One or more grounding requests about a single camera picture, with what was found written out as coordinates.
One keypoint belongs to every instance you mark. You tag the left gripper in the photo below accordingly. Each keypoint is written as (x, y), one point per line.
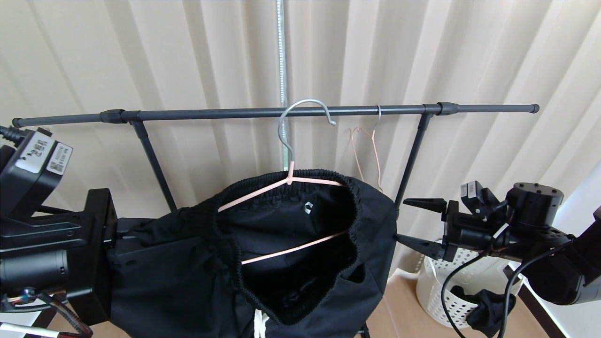
(89, 272)

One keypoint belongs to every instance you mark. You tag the pink clothes hanger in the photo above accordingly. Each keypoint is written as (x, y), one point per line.
(253, 192)
(378, 115)

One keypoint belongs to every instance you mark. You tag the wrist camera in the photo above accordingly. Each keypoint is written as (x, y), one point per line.
(472, 192)
(28, 173)

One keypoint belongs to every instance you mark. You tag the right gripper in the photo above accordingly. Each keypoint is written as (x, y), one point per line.
(469, 234)

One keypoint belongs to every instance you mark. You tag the white laundry basket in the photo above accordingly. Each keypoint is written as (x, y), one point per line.
(436, 291)

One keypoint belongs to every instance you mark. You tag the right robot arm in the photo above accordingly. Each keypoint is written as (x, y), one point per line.
(535, 202)

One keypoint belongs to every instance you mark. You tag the black garment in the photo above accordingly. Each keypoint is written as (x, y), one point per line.
(488, 314)

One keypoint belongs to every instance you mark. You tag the black shorts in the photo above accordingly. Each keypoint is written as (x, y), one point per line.
(178, 281)

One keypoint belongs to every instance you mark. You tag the black clothes rack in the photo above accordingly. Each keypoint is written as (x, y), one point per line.
(188, 114)

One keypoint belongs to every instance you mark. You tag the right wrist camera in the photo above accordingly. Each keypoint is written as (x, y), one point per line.
(472, 192)

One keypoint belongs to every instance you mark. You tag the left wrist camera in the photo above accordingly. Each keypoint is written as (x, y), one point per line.
(28, 173)

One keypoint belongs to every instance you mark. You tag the beige curtain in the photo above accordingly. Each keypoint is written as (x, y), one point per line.
(141, 56)

